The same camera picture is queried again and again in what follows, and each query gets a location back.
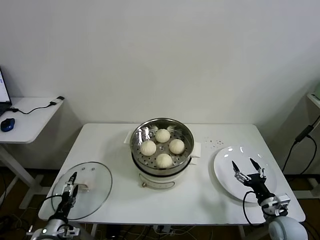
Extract white electric cooker base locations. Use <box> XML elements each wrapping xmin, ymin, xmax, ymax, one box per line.
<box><xmin>132</xmin><ymin>154</ymin><xmax>198</xmax><ymax>191</ymax></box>

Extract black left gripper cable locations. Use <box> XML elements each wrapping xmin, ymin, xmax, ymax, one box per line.
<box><xmin>36</xmin><ymin>194</ymin><xmax>65</xmax><ymax>226</ymax></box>

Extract large white plate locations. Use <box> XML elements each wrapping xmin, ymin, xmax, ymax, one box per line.
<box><xmin>213</xmin><ymin>146</ymin><xmax>278</xmax><ymax>203</ymax></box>

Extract stainless steel steamer basket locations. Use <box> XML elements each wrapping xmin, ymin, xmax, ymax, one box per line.
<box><xmin>123</xmin><ymin>117</ymin><xmax>202</xmax><ymax>176</ymax></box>

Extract white steamed baozi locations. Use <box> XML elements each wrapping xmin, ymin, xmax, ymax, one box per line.
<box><xmin>155</xmin><ymin>153</ymin><xmax>174</xmax><ymax>169</ymax></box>
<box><xmin>139</xmin><ymin>139</ymin><xmax>157</xmax><ymax>156</ymax></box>
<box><xmin>154</xmin><ymin>128</ymin><xmax>171</xmax><ymax>144</ymax></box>
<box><xmin>168</xmin><ymin>138</ymin><xmax>186</xmax><ymax>155</ymax></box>

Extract black power brick cable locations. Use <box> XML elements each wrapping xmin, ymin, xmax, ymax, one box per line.
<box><xmin>281</xmin><ymin>116</ymin><xmax>320</xmax><ymax>176</ymax></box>

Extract round glass pot lid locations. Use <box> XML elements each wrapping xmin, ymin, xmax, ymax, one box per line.
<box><xmin>50</xmin><ymin>161</ymin><xmax>113</xmax><ymax>221</ymax></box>

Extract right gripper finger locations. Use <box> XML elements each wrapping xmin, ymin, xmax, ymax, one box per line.
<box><xmin>249</xmin><ymin>157</ymin><xmax>266</xmax><ymax>180</ymax></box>
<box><xmin>231</xmin><ymin>160</ymin><xmax>252</xmax><ymax>185</ymax></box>

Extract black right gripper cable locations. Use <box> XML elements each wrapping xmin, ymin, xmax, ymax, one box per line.
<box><xmin>242</xmin><ymin>190</ymin><xmax>266</xmax><ymax>228</ymax></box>

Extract blue computer mouse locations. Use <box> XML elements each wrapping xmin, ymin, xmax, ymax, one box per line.
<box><xmin>0</xmin><ymin>117</ymin><xmax>16</xmax><ymax>133</ymax></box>

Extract white laptop desk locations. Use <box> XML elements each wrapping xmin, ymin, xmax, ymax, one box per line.
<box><xmin>0</xmin><ymin>96</ymin><xmax>65</xmax><ymax>210</ymax></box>

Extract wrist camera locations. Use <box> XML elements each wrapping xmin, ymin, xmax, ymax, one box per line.
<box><xmin>273</xmin><ymin>191</ymin><xmax>291</xmax><ymax>216</ymax></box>
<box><xmin>62</xmin><ymin>224</ymin><xmax>81</xmax><ymax>237</ymax></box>

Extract black floor cable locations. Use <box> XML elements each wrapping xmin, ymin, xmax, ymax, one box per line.
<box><xmin>0</xmin><ymin>216</ymin><xmax>28</xmax><ymax>240</ymax></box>

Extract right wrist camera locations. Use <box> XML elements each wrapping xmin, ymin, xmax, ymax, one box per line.
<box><xmin>273</xmin><ymin>191</ymin><xmax>291</xmax><ymax>216</ymax></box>

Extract black adapter cable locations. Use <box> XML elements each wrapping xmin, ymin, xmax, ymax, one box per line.
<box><xmin>5</xmin><ymin>95</ymin><xmax>65</xmax><ymax>115</ymax></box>

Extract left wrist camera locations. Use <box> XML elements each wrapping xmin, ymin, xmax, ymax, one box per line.
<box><xmin>62</xmin><ymin>224</ymin><xmax>81</xmax><ymax>237</ymax></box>

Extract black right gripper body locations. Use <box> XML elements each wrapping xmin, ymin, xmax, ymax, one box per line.
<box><xmin>242</xmin><ymin>173</ymin><xmax>275</xmax><ymax>203</ymax></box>

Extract white power strip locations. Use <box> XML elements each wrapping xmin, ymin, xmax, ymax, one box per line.
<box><xmin>152</xmin><ymin>224</ymin><xmax>176</xmax><ymax>235</ymax></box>

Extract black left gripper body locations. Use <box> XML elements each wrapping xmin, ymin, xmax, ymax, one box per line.
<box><xmin>58</xmin><ymin>191</ymin><xmax>77</xmax><ymax>216</ymax></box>

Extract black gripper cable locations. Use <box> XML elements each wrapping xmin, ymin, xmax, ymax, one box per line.
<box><xmin>242</xmin><ymin>190</ymin><xmax>266</xmax><ymax>228</ymax></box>
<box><xmin>36</xmin><ymin>194</ymin><xmax>65</xmax><ymax>226</ymax></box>

